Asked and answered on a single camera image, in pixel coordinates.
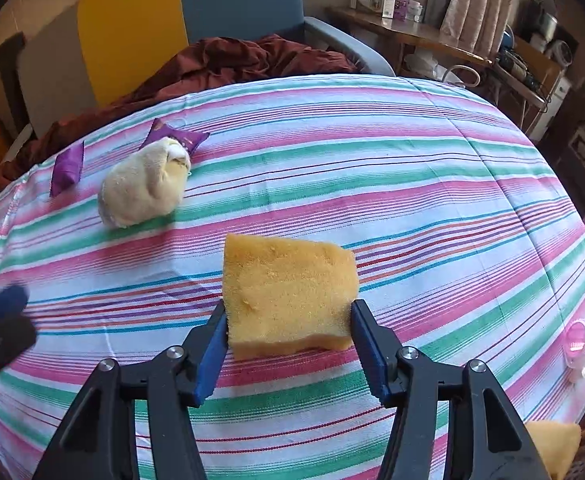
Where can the brown-yellow sponge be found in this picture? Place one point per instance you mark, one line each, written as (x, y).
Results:
(552, 445)

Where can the small purple box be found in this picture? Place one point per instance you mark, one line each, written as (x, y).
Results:
(401, 7)

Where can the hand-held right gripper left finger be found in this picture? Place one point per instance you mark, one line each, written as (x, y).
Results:
(212, 355)

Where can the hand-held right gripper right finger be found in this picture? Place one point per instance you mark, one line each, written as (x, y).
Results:
(370, 355)

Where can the pink floral curtain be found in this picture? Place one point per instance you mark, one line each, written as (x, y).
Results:
(477, 5)

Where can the cluttered shelf unit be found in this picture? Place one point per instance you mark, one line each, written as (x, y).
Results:
(547, 60)

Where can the thick yellow sponge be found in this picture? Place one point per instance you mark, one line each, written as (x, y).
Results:
(282, 290)

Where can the purple snack packet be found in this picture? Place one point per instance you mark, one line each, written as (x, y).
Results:
(67, 170)
(192, 139)

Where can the rolled cream towel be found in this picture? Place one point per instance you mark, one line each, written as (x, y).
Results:
(137, 185)

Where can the wooden desk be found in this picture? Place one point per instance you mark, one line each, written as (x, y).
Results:
(422, 35)

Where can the maroon blanket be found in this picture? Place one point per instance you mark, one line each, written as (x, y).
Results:
(242, 60)

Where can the small white jar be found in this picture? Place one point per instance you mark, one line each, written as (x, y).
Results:
(414, 11)

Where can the dark brown panel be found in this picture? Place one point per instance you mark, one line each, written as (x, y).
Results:
(12, 80)

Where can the tricolour armchair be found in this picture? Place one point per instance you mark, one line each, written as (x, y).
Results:
(132, 25)

